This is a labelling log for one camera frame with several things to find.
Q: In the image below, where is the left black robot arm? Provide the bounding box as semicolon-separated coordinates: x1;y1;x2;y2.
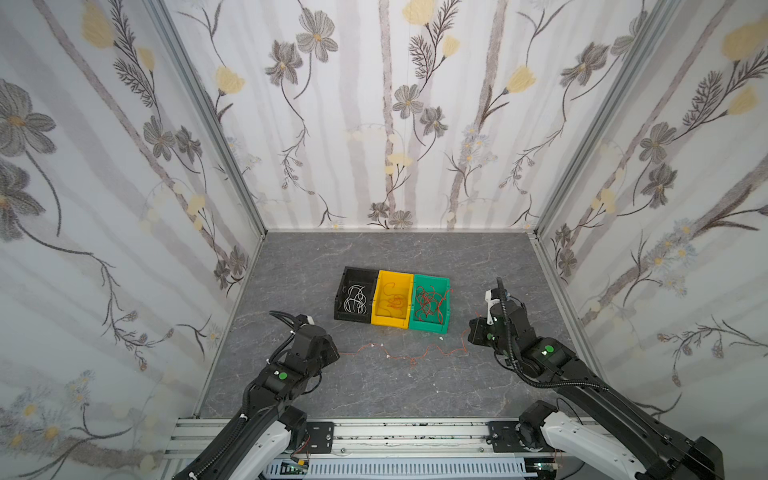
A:
174;310;340;479

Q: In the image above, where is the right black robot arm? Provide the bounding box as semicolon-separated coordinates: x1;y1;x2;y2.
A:
468;284;725;479

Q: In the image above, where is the white slotted cable duct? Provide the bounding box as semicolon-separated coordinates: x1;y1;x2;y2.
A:
262;458;537;479

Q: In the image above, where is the white cable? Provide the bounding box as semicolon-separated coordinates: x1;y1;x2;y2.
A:
343;284;370;316

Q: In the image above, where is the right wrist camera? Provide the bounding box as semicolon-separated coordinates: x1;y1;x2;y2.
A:
485;288;510;326

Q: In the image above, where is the yellow plastic bin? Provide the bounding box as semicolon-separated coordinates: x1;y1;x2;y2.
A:
371;270;414;329

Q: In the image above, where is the green plastic bin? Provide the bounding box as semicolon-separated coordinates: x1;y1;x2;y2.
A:
409;274;452;335

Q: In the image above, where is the black plastic bin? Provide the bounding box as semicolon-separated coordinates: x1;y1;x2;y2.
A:
333;266;379;324

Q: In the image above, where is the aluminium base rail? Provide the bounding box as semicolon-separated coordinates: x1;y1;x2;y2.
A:
163;418;658;460

